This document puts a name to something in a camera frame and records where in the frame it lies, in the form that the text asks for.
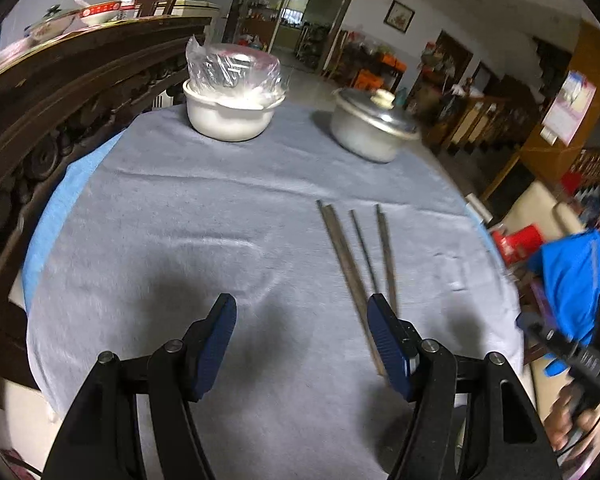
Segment person's right hand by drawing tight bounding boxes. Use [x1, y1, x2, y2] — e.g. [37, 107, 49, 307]
[544, 384, 597, 456]

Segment blue cloth garment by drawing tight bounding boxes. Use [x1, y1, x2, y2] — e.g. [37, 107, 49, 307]
[527, 230, 600, 344]

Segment red child chair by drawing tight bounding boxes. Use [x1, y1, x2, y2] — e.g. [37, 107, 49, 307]
[490, 224, 544, 266]

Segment beige sofa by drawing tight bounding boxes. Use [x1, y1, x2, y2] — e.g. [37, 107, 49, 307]
[502, 181, 585, 242]

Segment white step stool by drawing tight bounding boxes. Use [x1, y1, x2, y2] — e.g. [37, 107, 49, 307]
[465, 193, 493, 226]

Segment grey table cloth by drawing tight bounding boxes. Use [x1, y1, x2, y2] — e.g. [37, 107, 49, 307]
[27, 104, 522, 479]

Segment blue under cloth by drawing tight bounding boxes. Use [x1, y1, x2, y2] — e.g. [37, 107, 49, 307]
[21, 131, 124, 313]

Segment wooden stair railing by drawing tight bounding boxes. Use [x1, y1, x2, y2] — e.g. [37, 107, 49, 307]
[424, 96, 539, 155]

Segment aluminium pot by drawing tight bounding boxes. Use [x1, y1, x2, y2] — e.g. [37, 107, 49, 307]
[329, 104, 420, 164]

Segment dark carved wooden sideboard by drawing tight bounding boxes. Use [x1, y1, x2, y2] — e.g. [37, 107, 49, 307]
[0, 15, 210, 388]

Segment pot lid with knob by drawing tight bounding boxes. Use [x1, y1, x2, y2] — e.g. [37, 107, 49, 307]
[332, 88, 420, 140]

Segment orange boxes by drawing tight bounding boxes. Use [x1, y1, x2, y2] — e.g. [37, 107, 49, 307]
[350, 54, 407, 93]

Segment clear plastic bag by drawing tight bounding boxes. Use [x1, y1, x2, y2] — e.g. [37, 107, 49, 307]
[185, 36, 287, 110]

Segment dark wooden side table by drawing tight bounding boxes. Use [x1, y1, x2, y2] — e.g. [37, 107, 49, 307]
[334, 42, 406, 93]

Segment glass lidded bowl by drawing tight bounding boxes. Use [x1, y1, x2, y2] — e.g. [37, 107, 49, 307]
[24, 4, 80, 44]

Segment red white bowl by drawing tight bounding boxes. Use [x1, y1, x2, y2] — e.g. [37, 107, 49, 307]
[74, 0, 121, 26]

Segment white chest freezer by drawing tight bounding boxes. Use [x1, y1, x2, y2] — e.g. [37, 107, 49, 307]
[171, 0, 220, 18]

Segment wall calendar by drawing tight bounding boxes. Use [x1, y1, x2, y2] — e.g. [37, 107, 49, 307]
[540, 70, 596, 146]

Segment framed wall picture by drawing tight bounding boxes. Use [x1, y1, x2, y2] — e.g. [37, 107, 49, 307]
[384, 0, 415, 34]

